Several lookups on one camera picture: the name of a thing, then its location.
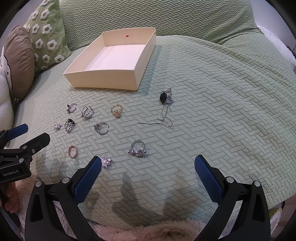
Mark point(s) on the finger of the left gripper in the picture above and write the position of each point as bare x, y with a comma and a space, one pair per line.
17, 131
31, 147

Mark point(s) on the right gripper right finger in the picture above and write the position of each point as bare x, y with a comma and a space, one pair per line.
252, 221

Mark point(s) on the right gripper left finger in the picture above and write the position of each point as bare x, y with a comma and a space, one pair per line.
42, 221

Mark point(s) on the small silver flower earring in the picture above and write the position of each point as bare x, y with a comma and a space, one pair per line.
56, 126

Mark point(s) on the pearl flower earring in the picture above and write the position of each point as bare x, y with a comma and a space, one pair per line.
106, 162

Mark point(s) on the black rose chain earring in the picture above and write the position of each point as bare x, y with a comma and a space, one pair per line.
166, 100

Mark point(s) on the person's left hand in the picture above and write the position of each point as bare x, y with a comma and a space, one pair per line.
12, 204

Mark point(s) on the white puffy cushion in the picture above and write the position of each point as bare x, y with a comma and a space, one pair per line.
6, 107

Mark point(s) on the brown pillow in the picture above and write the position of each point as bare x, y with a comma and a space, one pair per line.
19, 53

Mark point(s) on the green daisy pillow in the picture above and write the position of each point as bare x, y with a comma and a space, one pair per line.
47, 34

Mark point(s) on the cream cardboard tray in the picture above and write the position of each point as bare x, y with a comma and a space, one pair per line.
117, 59

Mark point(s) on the green textured sofa cover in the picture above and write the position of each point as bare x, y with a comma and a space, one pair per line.
234, 103

